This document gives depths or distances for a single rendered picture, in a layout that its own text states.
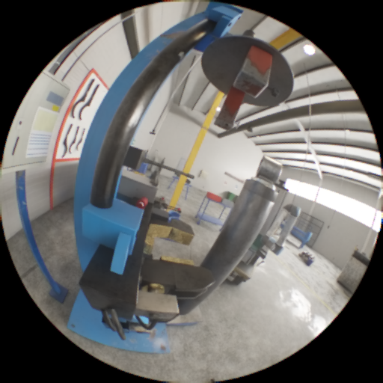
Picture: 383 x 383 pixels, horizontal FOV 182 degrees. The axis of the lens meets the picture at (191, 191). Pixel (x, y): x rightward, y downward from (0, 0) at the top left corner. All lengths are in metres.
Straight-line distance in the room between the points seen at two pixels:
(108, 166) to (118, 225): 0.16
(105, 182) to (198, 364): 1.57
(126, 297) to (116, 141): 0.39
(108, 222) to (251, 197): 0.60
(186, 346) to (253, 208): 1.40
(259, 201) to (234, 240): 0.24
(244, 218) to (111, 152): 0.62
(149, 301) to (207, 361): 1.25
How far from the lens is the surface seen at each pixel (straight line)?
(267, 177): 0.70
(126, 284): 0.35
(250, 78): 0.49
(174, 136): 11.45
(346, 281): 8.00
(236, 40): 0.74
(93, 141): 0.53
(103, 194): 0.38
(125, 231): 0.35
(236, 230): 0.65
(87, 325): 1.30
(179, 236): 0.83
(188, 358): 1.49
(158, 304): 0.42
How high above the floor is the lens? 1.38
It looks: 9 degrees down
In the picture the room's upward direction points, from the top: 23 degrees clockwise
